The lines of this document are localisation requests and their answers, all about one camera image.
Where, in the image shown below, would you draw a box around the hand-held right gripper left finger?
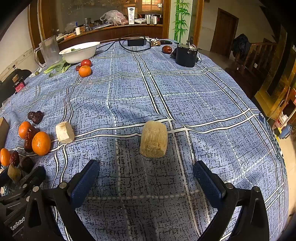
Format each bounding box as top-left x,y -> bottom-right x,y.
23,159 -> 100,241

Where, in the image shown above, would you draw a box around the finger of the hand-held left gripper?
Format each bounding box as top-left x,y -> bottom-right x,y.
0,170 -> 11,186
17,166 -> 46,189

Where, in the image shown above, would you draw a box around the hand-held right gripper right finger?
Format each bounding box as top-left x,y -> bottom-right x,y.
193,160 -> 270,241

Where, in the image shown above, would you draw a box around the dark round fruit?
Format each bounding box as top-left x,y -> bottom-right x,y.
19,156 -> 34,173

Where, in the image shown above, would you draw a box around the large orange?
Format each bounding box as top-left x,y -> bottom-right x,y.
32,131 -> 51,156

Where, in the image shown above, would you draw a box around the cardboard box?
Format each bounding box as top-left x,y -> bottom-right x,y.
0,117 -> 10,149

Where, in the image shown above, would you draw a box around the blue plastic bin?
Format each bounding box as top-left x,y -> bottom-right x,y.
278,125 -> 292,140

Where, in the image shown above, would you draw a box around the black sofa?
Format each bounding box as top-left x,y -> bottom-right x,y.
0,68 -> 32,105

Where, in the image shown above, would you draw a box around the green leafy vegetables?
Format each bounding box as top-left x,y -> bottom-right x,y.
44,59 -> 71,75

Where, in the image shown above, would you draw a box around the blue plaid tablecloth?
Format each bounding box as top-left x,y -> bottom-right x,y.
0,38 -> 289,241

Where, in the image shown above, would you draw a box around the clear plastic pitcher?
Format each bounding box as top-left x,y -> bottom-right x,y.
34,35 -> 60,68

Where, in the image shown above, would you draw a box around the white bowl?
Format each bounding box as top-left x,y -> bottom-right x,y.
59,41 -> 100,64

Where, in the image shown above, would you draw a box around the black box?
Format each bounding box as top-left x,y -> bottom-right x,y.
175,42 -> 199,68

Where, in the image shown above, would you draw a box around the wooden stair railing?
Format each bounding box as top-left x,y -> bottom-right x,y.
233,41 -> 277,78

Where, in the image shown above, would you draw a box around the black bag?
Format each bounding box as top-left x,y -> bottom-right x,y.
232,34 -> 251,59

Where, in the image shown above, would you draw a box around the brown wooden door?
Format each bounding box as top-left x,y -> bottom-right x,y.
210,8 -> 239,57

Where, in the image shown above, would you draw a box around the wooden counter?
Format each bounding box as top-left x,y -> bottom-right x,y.
57,23 -> 163,47

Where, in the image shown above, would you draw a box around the translucent plastic bag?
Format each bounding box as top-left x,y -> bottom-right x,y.
100,10 -> 129,26

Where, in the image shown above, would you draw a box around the black power adapter with cable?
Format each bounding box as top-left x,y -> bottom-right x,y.
96,38 -> 152,55

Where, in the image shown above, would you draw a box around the green bamboo wall decal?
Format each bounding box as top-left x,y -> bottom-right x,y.
173,0 -> 191,43

